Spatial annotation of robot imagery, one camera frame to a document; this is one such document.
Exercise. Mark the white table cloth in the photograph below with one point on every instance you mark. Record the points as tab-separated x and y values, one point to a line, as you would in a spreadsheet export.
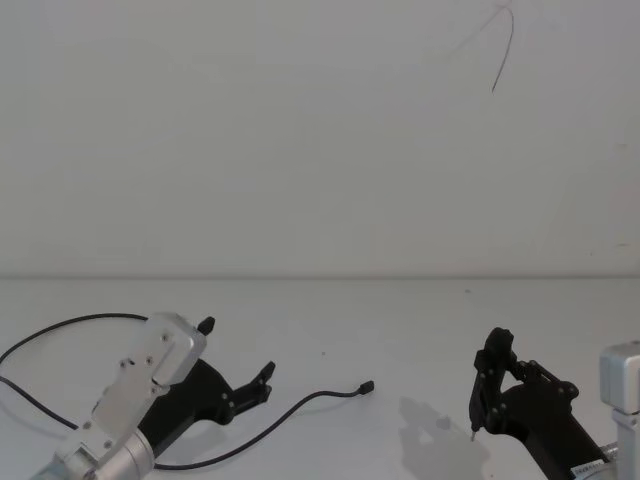
350	320

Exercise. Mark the plain pale wall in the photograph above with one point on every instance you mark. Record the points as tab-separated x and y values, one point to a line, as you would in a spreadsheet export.
250	140

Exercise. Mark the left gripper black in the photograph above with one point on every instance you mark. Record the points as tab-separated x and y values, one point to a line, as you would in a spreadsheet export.
192	395

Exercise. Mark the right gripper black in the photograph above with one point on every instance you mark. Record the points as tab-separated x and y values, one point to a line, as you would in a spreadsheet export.
542	425

